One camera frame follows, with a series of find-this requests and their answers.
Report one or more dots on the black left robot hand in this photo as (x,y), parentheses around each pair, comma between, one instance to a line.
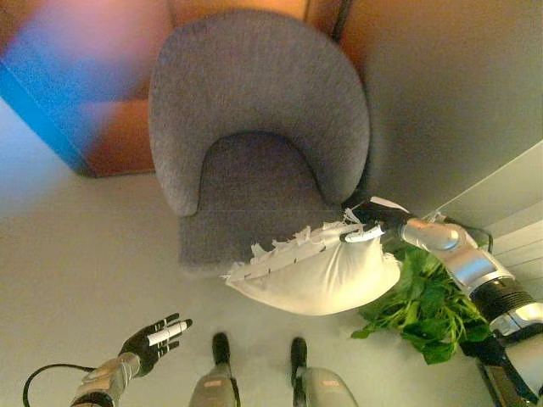
(144,345)

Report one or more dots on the silver robot leg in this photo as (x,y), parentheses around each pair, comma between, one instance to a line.
(212,390)
(326,390)

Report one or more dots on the silver right robot leg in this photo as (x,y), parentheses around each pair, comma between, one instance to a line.
(326,390)

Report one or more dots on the black slanted pole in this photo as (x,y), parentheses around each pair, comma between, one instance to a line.
(341,19)

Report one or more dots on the silver left robot leg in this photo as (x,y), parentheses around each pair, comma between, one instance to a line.
(212,390)

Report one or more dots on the white fringed pillow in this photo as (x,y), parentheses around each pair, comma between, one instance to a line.
(335,280)

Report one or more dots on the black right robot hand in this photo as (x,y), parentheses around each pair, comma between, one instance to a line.
(382,216)

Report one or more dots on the black right robot foot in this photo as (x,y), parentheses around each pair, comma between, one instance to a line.
(299,352)

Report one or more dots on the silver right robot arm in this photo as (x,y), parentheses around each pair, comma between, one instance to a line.
(475,263)

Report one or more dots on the blue box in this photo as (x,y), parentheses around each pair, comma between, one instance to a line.
(42,118)

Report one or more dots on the black robot foot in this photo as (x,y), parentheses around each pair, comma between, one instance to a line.
(299,352)
(220,347)

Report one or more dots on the black left robot foot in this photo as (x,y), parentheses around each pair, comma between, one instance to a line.
(220,347)

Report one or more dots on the grey fabric armchair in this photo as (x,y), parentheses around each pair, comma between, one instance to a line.
(254,106)

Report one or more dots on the green leafy potted plant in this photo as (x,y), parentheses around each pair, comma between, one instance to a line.
(424,313)

